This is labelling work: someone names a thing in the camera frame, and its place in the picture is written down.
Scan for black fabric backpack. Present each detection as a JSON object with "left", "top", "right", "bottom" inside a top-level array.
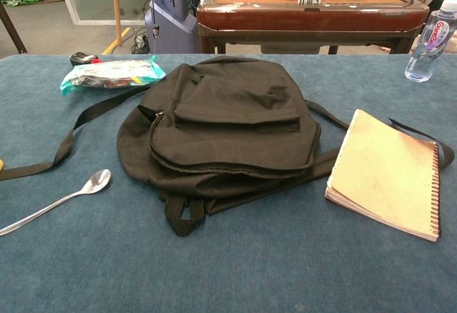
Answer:
[{"left": 0, "top": 54, "right": 456, "bottom": 238}]

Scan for teal snack package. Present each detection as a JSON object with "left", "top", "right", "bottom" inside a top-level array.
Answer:
[{"left": 59, "top": 54, "right": 167, "bottom": 96}]

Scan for metal spoon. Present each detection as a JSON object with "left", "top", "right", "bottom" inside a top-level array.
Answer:
[{"left": 0, "top": 169, "right": 112, "bottom": 237}]

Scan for brown mahjong table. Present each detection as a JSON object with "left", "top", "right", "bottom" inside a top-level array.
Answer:
[{"left": 196, "top": 0, "right": 431, "bottom": 56}]

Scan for kraft spiral notebook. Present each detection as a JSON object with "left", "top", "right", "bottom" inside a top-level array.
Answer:
[{"left": 324, "top": 108, "right": 442, "bottom": 243}]

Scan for small black red device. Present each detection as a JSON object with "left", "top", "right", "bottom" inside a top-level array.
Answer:
[{"left": 69, "top": 51, "right": 104, "bottom": 67}]

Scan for wooden pole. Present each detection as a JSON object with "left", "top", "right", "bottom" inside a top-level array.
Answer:
[{"left": 111, "top": 0, "right": 124, "bottom": 44}]

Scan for clear plastic water bottle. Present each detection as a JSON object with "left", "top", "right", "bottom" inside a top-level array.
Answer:
[{"left": 403, "top": 0, "right": 457, "bottom": 84}]

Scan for dark slanted pole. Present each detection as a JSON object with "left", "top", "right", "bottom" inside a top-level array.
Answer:
[{"left": 0, "top": 1, "right": 28, "bottom": 55}]

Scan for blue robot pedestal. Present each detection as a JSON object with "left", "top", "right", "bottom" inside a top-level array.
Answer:
[{"left": 144, "top": 0, "right": 201, "bottom": 55}]

